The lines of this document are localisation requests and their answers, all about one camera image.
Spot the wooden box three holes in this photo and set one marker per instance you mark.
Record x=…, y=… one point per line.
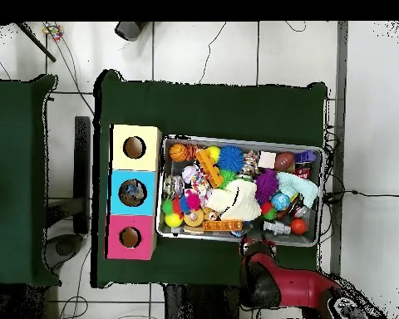
x=149, y=163

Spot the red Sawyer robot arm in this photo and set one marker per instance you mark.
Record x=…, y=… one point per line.
x=292, y=287

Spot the blue spiky ball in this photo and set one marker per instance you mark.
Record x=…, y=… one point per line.
x=231, y=158

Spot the grey round base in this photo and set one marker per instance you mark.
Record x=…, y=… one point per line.
x=65, y=247

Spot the purple spiky ball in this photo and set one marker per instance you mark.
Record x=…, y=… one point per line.
x=266, y=186

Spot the black upright bar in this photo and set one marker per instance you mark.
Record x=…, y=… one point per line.
x=82, y=173

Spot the yellow ball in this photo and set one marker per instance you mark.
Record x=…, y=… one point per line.
x=214, y=153

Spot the dark green side table cloth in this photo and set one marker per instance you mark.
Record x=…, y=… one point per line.
x=16, y=199

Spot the long orange toy brick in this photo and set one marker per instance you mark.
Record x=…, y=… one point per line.
x=223, y=226

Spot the brown toy football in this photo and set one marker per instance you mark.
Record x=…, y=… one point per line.
x=284, y=160

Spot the cream knitted cloth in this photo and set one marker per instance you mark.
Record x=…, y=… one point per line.
x=236, y=201

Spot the clear shallow mesh bin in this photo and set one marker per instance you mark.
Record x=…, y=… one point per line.
x=239, y=140

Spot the red orange ball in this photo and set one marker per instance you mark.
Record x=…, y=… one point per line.
x=298, y=226

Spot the orange toy brick round studs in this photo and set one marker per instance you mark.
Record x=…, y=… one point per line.
x=209, y=167

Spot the grey object on floor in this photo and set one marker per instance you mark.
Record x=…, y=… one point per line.
x=132, y=30

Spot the light blue cloth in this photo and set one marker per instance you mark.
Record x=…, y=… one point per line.
x=298, y=188

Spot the black stick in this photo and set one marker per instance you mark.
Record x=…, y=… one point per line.
x=33, y=40

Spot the small orange basketball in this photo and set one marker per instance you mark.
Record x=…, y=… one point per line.
x=179, y=152

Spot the small colourful item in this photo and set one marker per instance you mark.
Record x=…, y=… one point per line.
x=52, y=30

